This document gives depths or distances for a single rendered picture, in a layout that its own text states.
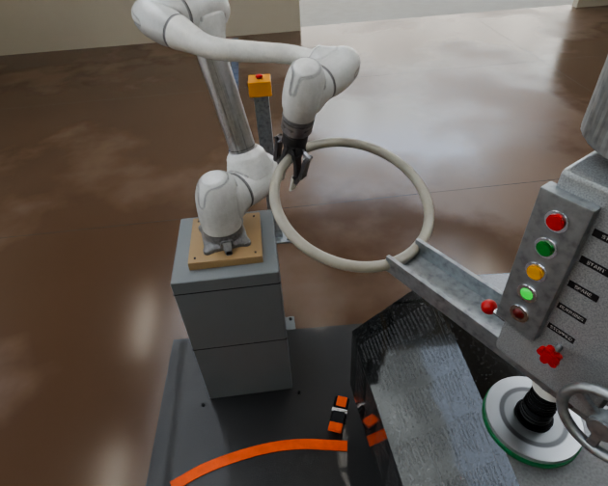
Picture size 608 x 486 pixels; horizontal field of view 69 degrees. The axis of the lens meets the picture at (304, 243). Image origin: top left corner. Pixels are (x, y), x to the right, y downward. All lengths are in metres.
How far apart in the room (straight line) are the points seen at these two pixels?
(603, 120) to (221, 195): 1.19
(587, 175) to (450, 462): 0.82
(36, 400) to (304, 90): 2.05
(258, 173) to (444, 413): 1.03
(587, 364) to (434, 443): 0.57
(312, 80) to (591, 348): 0.81
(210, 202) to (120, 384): 1.23
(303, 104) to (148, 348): 1.76
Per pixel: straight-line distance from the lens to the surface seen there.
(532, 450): 1.20
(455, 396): 1.33
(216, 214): 1.61
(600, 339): 0.84
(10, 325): 3.09
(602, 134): 0.71
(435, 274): 1.22
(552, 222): 0.74
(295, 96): 1.17
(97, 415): 2.45
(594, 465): 1.30
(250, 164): 1.69
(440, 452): 1.32
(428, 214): 1.34
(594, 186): 0.72
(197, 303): 1.75
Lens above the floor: 1.93
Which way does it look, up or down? 41 degrees down
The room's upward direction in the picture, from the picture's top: 4 degrees counter-clockwise
